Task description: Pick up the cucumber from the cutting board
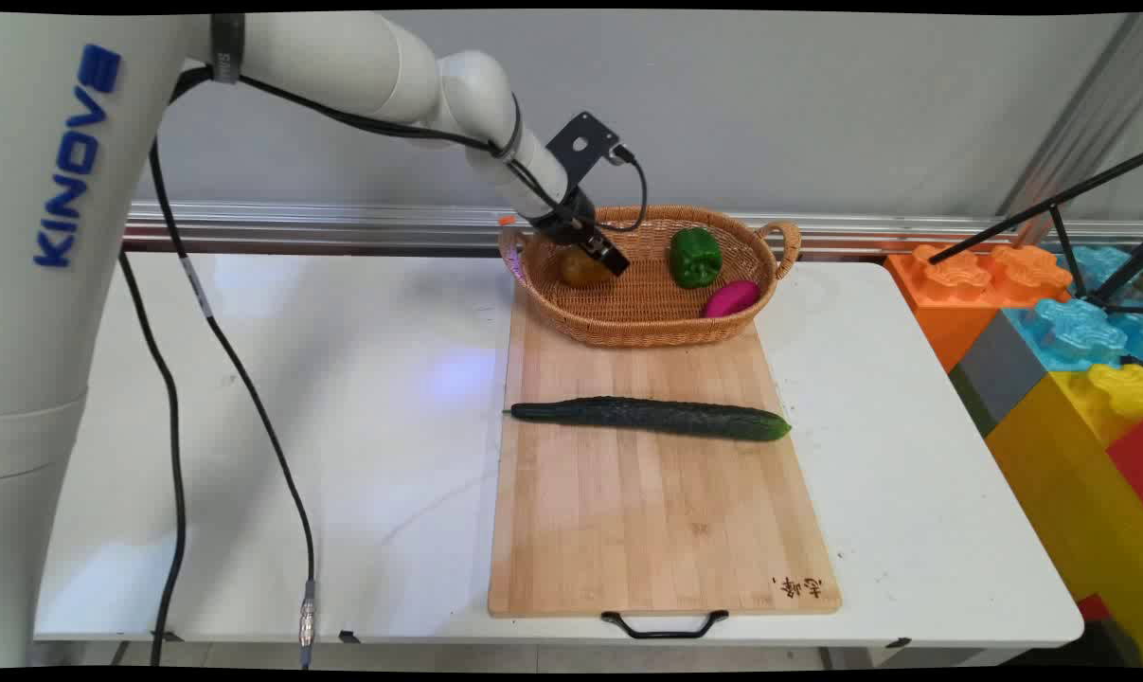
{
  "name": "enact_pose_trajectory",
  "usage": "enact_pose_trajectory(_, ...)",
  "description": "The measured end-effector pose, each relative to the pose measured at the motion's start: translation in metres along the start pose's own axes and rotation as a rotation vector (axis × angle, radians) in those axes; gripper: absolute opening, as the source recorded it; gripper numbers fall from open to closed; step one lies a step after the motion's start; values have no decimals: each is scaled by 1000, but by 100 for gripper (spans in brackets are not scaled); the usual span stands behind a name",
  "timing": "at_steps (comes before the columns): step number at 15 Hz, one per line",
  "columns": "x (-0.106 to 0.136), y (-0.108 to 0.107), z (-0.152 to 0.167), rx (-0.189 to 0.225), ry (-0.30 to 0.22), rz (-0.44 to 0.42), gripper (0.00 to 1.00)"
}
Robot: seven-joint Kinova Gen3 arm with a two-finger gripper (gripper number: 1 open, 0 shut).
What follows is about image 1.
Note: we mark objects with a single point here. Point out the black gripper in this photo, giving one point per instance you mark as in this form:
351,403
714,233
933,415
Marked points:
563,220

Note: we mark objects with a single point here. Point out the bamboo cutting board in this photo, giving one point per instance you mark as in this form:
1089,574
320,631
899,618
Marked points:
647,502

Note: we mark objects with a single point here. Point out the long dark green cucumber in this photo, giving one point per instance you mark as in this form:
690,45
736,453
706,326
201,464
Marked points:
656,417

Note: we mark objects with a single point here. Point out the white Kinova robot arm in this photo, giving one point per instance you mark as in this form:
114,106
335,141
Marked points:
60,284

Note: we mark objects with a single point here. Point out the grey foam building block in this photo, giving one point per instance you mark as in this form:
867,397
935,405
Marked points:
997,374

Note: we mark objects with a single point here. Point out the orange foam building block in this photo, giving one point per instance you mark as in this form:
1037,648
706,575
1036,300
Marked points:
950,294

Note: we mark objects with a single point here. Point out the black tripod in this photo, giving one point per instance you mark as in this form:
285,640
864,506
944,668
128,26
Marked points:
1054,204

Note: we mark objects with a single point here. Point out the blue foam building block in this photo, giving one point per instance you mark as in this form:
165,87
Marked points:
1073,327

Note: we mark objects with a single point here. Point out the aluminium rail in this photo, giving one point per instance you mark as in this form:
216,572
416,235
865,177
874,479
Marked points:
344,225

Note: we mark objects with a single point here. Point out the green bell pepper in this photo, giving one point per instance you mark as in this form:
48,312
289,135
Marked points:
695,256

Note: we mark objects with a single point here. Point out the woven wicker basket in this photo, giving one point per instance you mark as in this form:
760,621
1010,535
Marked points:
647,308

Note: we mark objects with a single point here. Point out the aluminium frame post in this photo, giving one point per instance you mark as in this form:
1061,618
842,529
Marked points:
1073,123

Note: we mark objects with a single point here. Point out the magenta toy eggplant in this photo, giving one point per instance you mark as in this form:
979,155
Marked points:
730,298

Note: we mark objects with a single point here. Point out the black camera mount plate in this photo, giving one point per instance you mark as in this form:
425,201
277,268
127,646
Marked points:
580,144

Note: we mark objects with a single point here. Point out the red foam building block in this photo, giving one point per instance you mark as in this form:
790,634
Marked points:
1132,459

